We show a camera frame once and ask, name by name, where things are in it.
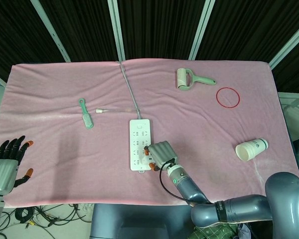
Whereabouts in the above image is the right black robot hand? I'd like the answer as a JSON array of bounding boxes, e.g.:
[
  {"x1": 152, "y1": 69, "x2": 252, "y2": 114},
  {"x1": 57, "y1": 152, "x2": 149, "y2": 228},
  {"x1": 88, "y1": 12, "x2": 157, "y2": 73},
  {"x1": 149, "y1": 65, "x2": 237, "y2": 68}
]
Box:
[{"x1": 144, "y1": 140, "x2": 179, "y2": 173}]

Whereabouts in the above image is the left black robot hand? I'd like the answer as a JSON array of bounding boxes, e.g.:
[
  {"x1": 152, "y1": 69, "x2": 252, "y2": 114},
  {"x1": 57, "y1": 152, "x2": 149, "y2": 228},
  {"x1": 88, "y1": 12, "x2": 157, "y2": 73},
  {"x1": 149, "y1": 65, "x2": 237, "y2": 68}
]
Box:
[{"x1": 0, "y1": 135, "x2": 34, "y2": 195}]

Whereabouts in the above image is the white power strip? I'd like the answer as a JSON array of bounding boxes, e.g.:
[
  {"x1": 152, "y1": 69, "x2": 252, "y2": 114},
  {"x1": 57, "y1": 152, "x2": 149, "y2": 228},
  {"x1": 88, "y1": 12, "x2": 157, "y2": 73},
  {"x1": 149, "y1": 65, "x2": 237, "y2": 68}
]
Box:
[{"x1": 129, "y1": 119, "x2": 152, "y2": 173}]

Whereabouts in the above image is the pink table cloth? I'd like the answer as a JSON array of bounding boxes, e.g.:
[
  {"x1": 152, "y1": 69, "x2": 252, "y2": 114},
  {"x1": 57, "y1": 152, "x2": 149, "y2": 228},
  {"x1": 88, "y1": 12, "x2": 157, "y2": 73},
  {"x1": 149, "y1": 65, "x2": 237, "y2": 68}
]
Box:
[{"x1": 0, "y1": 59, "x2": 299, "y2": 208}]

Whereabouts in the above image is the clear glass test tube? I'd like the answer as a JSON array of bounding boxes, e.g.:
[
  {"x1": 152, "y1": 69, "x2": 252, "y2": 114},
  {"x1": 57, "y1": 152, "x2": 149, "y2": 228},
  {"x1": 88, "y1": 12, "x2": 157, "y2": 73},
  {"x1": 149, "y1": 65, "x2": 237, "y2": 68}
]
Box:
[{"x1": 95, "y1": 107, "x2": 138, "y2": 115}]

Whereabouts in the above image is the grey robot torso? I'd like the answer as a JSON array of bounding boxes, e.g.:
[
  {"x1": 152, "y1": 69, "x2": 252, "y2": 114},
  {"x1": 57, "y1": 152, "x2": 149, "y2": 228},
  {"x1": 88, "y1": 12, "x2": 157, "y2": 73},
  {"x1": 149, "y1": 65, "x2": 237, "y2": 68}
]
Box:
[{"x1": 89, "y1": 204, "x2": 198, "y2": 239}]

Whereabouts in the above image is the green lint roller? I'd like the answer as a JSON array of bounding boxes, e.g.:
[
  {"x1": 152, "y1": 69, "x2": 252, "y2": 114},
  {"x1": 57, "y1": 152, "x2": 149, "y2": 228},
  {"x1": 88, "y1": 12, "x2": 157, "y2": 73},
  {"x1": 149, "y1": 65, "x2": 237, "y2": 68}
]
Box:
[{"x1": 176, "y1": 68, "x2": 218, "y2": 92}]

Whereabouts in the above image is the green small brush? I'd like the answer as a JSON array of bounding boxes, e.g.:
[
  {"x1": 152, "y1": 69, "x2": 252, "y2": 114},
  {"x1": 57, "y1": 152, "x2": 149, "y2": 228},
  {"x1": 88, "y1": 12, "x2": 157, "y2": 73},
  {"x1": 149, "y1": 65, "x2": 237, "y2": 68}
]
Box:
[{"x1": 78, "y1": 98, "x2": 94, "y2": 129}]

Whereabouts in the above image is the white paper cup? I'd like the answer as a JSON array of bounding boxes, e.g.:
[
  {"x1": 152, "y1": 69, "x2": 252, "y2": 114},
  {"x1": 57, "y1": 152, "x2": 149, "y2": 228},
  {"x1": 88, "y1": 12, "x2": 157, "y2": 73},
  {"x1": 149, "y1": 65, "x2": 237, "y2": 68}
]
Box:
[{"x1": 235, "y1": 138, "x2": 269, "y2": 162}]

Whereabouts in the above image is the green checked fabric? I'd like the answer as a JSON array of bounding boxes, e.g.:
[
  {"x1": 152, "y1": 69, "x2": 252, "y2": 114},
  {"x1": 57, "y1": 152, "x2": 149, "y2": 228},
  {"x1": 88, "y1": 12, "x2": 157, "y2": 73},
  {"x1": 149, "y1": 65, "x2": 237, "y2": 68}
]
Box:
[{"x1": 193, "y1": 223, "x2": 241, "y2": 239}]

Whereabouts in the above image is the black pleated curtain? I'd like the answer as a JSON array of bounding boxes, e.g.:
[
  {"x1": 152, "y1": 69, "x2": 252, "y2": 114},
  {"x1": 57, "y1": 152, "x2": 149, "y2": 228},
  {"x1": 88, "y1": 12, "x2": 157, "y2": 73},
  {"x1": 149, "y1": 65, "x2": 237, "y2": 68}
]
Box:
[{"x1": 0, "y1": 0, "x2": 299, "y2": 93}]

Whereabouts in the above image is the white side table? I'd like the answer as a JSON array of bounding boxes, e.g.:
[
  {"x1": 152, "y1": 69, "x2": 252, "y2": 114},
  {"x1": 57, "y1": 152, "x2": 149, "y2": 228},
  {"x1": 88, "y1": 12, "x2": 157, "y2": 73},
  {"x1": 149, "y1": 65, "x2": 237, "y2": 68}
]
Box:
[{"x1": 278, "y1": 91, "x2": 299, "y2": 140}]

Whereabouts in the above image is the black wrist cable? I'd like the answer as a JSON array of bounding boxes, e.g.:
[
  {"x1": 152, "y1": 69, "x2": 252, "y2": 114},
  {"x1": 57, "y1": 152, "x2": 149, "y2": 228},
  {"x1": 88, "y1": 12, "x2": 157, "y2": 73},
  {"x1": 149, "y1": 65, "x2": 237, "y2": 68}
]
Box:
[{"x1": 158, "y1": 160, "x2": 215, "y2": 206}]

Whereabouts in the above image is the black floor cable bundle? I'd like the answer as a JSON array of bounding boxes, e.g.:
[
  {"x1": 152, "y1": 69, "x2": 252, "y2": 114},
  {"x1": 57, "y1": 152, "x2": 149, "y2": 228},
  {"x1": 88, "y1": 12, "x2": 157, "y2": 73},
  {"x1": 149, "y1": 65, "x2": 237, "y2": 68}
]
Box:
[{"x1": 0, "y1": 203, "x2": 93, "y2": 239}]

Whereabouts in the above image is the grey power strip cord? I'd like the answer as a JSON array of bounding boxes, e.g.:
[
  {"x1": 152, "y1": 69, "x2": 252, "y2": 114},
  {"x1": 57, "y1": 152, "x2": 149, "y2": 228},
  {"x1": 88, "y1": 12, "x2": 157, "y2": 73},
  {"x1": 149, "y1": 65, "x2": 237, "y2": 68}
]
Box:
[{"x1": 116, "y1": 60, "x2": 144, "y2": 120}]

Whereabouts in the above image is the red rubber ring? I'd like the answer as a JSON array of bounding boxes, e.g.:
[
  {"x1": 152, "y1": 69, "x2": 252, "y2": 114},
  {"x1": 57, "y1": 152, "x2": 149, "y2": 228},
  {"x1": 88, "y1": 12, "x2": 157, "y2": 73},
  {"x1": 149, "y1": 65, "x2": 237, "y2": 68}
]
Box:
[{"x1": 215, "y1": 87, "x2": 241, "y2": 109}]

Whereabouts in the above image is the white frame post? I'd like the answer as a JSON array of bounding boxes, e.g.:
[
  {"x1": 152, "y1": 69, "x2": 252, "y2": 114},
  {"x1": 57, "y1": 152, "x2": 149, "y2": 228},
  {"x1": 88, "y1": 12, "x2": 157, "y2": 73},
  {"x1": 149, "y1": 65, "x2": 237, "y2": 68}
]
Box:
[
  {"x1": 188, "y1": 0, "x2": 216, "y2": 60},
  {"x1": 107, "y1": 0, "x2": 127, "y2": 62},
  {"x1": 29, "y1": 0, "x2": 72, "y2": 63},
  {"x1": 268, "y1": 24, "x2": 299, "y2": 71}
]

